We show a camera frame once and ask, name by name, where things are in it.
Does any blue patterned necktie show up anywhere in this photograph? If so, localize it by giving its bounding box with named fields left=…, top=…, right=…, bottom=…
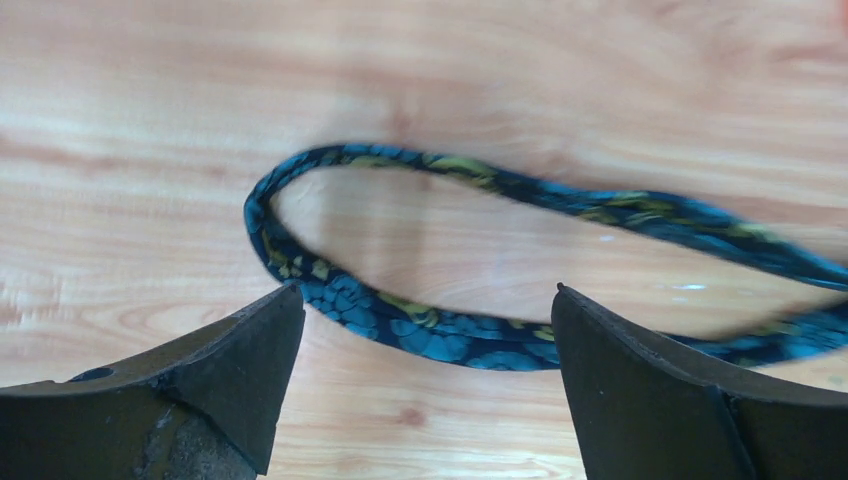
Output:
left=243, top=143, right=847, bottom=371

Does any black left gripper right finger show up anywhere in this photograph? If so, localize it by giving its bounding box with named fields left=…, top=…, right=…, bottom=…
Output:
left=551, top=286, right=847, bottom=480

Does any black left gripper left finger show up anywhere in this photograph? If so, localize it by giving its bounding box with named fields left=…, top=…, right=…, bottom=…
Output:
left=1, top=287, right=305, bottom=479

